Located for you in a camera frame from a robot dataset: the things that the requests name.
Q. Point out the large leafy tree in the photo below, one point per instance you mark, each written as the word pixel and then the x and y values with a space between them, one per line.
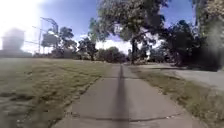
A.
pixel 133 50

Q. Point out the grey concrete sidewalk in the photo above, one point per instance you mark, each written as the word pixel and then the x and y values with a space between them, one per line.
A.
pixel 133 100

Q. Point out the pale building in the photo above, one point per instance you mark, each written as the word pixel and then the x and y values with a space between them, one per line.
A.
pixel 13 41

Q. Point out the wide grass field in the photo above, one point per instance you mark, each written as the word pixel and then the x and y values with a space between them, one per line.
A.
pixel 43 80

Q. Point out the dark group of trees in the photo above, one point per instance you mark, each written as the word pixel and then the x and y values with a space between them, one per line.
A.
pixel 186 46

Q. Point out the tall mesh fence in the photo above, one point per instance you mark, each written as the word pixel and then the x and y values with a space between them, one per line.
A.
pixel 40 36

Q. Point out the row of trees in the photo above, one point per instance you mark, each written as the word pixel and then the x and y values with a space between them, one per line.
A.
pixel 86 50

